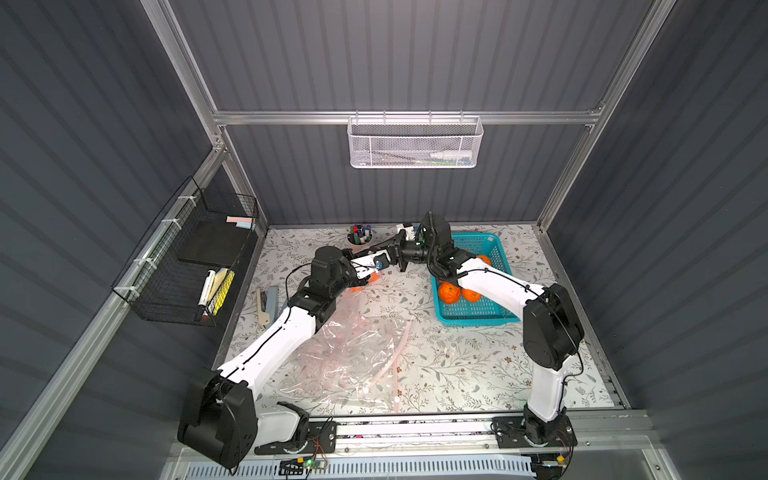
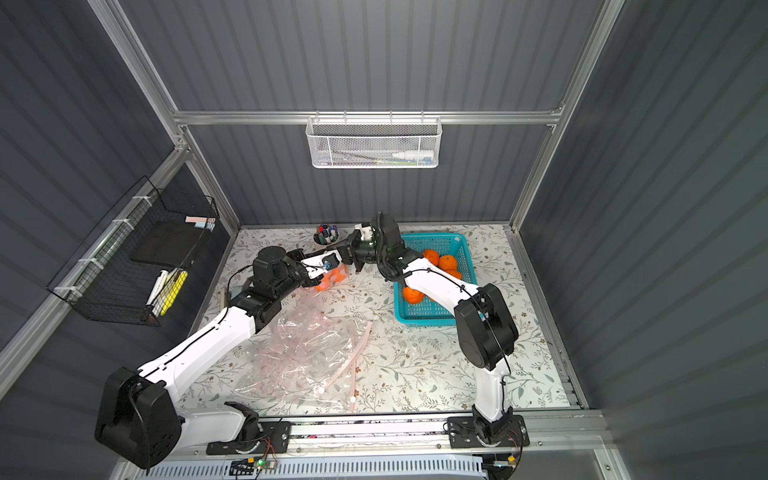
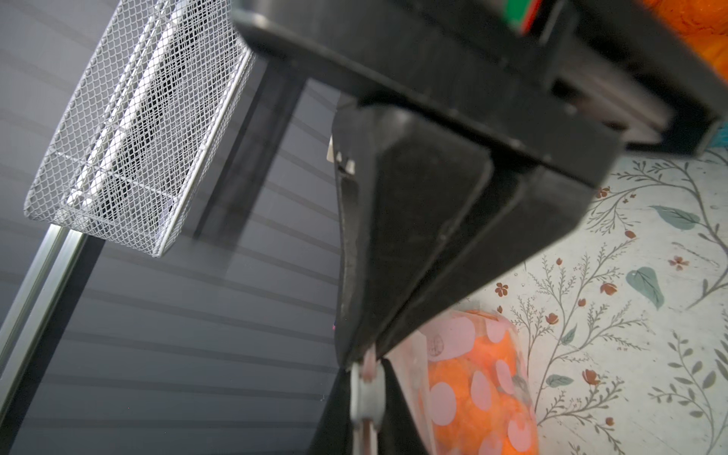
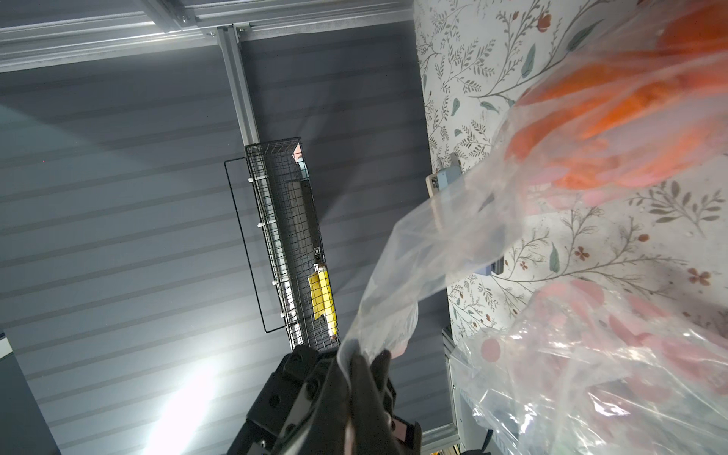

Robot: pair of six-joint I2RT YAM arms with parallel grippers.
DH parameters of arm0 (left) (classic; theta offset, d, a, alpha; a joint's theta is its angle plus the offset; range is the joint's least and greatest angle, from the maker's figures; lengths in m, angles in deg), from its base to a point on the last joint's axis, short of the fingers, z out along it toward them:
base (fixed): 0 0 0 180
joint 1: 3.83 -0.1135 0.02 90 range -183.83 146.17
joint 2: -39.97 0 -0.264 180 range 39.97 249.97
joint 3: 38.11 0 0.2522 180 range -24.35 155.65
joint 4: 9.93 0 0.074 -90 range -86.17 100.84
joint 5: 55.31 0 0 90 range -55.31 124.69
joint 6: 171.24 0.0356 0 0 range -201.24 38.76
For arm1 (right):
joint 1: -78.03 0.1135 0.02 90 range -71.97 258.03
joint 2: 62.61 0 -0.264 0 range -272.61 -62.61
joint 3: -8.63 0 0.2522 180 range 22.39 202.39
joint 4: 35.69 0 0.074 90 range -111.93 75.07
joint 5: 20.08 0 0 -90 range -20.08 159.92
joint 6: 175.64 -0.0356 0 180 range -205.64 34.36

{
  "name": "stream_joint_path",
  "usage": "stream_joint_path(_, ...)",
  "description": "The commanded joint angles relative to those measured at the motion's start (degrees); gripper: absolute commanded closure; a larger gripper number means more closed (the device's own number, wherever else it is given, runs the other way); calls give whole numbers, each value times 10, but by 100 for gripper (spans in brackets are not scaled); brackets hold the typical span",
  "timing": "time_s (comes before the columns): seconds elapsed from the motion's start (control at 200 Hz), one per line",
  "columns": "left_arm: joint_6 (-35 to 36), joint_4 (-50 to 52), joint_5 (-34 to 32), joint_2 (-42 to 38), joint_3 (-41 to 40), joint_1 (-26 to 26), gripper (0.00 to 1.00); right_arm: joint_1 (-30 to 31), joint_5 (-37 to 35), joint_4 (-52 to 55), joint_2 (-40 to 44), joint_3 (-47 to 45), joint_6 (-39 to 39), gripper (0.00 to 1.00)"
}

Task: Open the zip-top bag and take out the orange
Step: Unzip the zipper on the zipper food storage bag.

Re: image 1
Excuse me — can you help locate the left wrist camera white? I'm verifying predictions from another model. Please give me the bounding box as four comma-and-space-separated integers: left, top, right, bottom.
354, 250, 393, 271

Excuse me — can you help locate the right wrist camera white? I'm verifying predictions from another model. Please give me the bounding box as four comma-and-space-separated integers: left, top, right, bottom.
396, 223, 420, 241

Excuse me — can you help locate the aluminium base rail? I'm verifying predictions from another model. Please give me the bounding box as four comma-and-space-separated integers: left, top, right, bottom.
179, 410, 649, 466

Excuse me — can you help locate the white wire mesh basket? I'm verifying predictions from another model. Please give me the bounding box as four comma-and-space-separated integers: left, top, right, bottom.
347, 114, 484, 169

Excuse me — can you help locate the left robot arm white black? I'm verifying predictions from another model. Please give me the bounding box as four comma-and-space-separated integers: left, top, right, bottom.
177, 246, 391, 470

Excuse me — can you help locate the yellow item in black basket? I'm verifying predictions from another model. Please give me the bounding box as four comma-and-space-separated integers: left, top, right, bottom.
205, 268, 235, 317

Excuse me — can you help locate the teal plastic basket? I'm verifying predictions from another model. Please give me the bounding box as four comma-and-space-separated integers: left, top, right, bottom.
431, 232, 520, 327

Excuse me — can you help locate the pink pen cup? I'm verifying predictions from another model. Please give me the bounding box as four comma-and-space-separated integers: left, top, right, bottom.
347, 224, 373, 246

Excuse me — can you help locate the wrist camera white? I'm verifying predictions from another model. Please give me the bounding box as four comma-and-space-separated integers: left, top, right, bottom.
396, 223, 420, 241
354, 250, 393, 271

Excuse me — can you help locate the black notebook in basket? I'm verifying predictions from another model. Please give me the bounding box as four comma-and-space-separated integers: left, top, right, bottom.
177, 221, 251, 267

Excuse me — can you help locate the black wire wall basket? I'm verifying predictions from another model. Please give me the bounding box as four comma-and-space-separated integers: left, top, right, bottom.
112, 178, 260, 327

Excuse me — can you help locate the clear zip-top bag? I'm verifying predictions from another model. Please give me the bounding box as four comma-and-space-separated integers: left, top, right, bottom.
348, 270, 383, 292
273, 362, 402, 415
296, 305, 413, 366

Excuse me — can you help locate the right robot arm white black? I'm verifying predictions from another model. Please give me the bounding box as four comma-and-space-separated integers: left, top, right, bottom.
386, 213, 585, 447

